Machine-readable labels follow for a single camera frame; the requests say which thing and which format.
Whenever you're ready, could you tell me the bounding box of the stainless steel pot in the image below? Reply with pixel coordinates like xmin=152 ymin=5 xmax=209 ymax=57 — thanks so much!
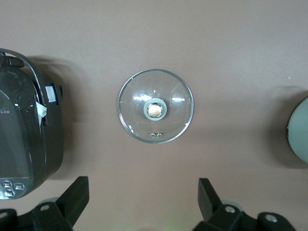
xmin=285 ymin=96 xmax=308 ymax=165

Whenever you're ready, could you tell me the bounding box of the white paper tag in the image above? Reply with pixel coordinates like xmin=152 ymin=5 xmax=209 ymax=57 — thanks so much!
xmin=35 ymin=101 xmax=48 ymax=119

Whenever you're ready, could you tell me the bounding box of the round glass pot lid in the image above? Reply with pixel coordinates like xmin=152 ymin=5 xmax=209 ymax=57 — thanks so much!
xmin=117 ymin=68 xmax=194 ymax=144

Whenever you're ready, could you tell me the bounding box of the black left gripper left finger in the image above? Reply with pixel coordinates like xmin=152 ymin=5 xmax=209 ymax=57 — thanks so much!
xmin=0 ymin=177 xmax=90 ymax=231

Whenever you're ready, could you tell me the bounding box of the brown table cover mat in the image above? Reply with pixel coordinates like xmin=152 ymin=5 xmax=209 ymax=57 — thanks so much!
xmin=0 ymin=0 xmax=308 ymax=231

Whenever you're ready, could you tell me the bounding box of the black rice cooker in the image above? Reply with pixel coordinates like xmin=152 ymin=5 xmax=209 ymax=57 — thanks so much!
xmin=0 ymin=47 xmax=64 ymax=201

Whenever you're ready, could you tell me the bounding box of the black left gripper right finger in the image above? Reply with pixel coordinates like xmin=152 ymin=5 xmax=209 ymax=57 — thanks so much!
xmin=192 ymin=178 xmax=296 ymax=231

